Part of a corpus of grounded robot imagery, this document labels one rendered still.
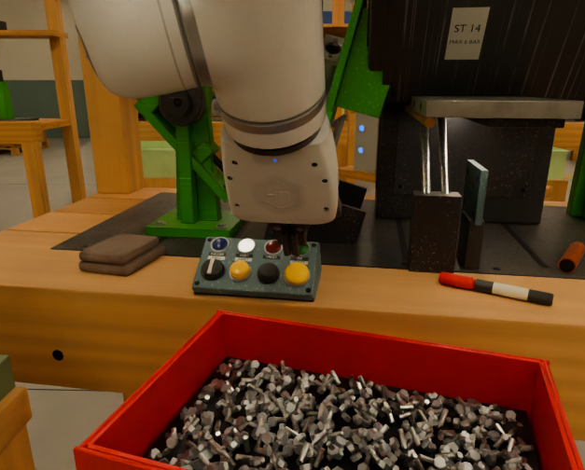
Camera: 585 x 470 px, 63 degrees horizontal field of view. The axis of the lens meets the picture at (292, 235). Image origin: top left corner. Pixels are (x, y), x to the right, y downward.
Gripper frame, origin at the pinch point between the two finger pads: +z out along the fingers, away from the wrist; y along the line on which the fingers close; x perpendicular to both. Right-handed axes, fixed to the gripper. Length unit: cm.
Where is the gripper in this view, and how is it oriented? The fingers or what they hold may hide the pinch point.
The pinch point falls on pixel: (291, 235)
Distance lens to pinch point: 51.0
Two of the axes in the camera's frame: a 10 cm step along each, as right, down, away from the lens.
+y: 9.9, 0.5, -1.5
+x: 1.3, -7.9, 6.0
